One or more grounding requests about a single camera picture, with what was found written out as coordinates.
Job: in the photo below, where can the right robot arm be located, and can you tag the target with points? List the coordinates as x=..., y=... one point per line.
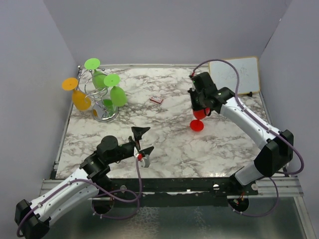
x=274, y=144

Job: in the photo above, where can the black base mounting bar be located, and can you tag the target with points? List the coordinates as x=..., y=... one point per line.
x=188, y=192

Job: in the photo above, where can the small red white box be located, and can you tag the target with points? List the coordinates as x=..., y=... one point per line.
x=156, y=99

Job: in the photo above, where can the orange wine glass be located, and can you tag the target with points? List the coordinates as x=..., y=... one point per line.
x=79, y=99

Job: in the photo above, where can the green wine glass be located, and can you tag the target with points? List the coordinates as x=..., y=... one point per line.
x=117, y=94
x=93, y=65

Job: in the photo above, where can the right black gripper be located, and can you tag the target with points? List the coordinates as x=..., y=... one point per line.
x=193, y=91

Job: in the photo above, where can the small whiteboard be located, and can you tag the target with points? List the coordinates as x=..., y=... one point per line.
x=224, y=76

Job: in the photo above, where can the red wine glass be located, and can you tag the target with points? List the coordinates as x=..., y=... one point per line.
x=197, y=124

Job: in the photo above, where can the chrome wine glass rack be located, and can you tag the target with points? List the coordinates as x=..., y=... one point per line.
x=102, y=108

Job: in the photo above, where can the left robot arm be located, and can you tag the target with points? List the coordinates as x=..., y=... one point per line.
x=90, y=180

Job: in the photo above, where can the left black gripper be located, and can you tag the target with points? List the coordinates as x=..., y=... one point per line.
x=138, y=132

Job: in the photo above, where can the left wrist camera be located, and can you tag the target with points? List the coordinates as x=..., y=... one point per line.
x=144, y=161

